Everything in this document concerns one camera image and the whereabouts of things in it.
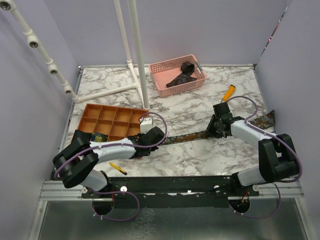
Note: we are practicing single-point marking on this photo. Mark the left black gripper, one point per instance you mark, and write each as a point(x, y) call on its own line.
point(153, 148)

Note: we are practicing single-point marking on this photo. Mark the brown grey floral tie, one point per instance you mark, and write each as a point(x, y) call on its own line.
point(263, 122)

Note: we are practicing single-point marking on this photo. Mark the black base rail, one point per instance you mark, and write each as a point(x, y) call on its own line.
point(173, 192)

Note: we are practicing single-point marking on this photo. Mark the pink perforated plastic basket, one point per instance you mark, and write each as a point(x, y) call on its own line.
point(177, 75)

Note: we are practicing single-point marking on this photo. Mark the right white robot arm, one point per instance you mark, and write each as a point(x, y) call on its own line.
point(277, 158)

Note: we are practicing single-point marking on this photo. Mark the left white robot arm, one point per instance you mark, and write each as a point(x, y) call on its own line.
point(75, 164)

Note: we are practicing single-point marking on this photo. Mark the dark blue-flowered tie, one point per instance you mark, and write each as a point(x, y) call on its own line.
point(187, 69)

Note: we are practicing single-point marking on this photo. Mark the wooden compartment tray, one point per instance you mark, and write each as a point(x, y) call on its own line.
point(114, 121)

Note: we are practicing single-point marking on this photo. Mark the black orange-flower rolled tie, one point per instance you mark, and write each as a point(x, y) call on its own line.
point(81, 134)

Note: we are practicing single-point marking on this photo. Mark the navy yellow-flower rolled tie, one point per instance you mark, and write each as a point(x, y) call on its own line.
point(99, 137)

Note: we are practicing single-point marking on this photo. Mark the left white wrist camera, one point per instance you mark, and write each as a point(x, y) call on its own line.
point(146, 124)

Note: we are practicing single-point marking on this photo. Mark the yellow handled utility knife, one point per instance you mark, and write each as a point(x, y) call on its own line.
point(229, 93)

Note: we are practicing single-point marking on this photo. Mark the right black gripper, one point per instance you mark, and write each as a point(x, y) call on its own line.
point(213, 134)

